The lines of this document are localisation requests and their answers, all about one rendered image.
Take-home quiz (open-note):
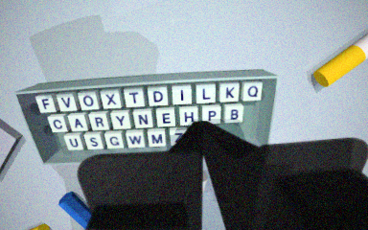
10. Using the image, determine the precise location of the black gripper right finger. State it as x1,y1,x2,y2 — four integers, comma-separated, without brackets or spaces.
201,121,368,230

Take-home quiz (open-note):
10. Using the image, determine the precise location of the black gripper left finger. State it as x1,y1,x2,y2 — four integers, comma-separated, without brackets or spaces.
77,121,203,230

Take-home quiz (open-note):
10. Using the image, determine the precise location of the keyboard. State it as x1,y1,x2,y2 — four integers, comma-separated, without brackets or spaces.
13,69,280,166

